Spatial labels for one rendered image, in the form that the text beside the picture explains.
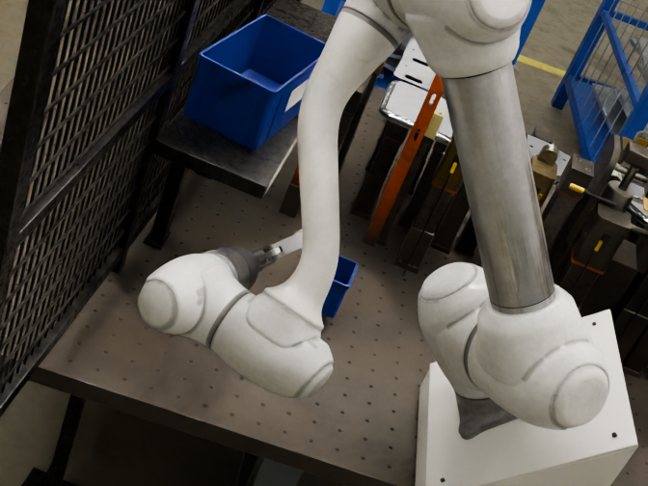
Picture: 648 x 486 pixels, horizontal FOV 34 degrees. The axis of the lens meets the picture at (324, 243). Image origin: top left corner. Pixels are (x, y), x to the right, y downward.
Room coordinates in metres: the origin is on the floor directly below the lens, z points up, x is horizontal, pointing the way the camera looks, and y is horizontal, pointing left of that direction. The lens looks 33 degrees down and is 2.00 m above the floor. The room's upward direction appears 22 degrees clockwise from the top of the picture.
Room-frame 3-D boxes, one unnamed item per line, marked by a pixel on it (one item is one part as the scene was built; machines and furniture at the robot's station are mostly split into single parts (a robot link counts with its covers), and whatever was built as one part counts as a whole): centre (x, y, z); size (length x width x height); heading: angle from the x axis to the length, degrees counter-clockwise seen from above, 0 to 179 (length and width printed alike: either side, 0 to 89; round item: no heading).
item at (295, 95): (1.87, 0.24, 1.10); 0.30 x 0.17 x 0.13; 170
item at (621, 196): (2.04, -0.56, 0.94); 0.18 x 0.13 x 0.49; 89
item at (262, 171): (2.06, 0.24, 1.01); 0.90 x 0.22 x 0.03; 179
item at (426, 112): (2.10, -0.10, 0.95); 0.03 x 0.01 x 0.50; 89
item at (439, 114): (2.13, -0.12, 0.88); 0.04 x 0.04 x 0.37; 89
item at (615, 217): (1.94, -0.53, 0.89); 0.09 x 0.08 x 0.38; 179
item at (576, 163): (2.04, -0.44, 0.91); 0.07 x 0.05 x 0.42; 179
